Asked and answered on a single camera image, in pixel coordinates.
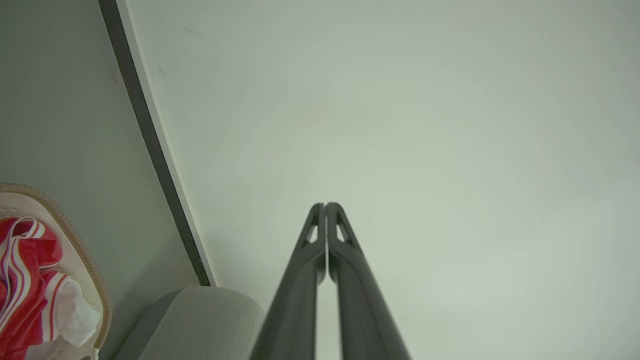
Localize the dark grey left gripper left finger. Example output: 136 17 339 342
249 202 327 360

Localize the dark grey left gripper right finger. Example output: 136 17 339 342
325 202 412 360

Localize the red object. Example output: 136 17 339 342
0 216 71 360

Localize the grey fabric sofa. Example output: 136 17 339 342
113 285 266 360

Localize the white cloth garment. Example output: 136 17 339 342
24 275 104 360

